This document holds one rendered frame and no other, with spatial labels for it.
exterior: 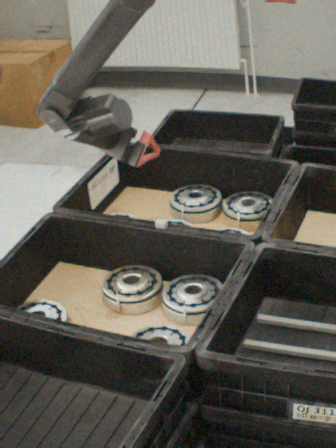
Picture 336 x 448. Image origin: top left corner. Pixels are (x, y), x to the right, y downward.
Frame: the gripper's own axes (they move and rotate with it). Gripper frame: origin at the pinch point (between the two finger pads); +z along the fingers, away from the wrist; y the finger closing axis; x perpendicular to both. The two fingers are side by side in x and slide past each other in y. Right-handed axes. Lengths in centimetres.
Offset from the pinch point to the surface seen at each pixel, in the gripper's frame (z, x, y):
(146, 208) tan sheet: 8.5, 12.0, -1.6
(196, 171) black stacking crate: 13.7, 1.2, -5.5
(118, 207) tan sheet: 6.3, 14.3, 3.3
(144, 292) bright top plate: -14.0, 19.8, -25.1
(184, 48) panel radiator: 217, -35, 177
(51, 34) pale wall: 193, -15, 261
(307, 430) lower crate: -19, 23, -65
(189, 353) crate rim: -29, 19, -47
